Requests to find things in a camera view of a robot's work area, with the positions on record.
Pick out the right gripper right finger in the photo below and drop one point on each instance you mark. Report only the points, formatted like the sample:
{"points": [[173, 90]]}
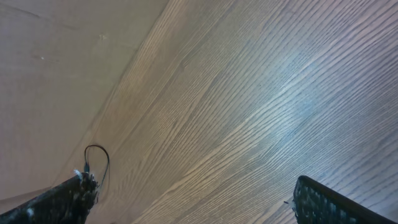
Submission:
{"points": [[314, 202]]}

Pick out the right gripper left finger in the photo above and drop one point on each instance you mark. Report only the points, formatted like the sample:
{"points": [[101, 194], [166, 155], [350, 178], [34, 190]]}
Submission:
{"points": [[68, 203]]}

